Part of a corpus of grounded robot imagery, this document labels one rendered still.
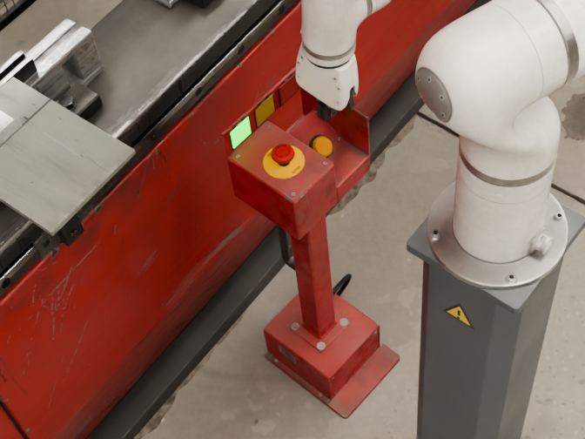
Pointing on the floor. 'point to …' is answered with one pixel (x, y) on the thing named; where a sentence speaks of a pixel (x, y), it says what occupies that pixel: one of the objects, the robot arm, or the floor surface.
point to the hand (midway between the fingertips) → (327, 107)
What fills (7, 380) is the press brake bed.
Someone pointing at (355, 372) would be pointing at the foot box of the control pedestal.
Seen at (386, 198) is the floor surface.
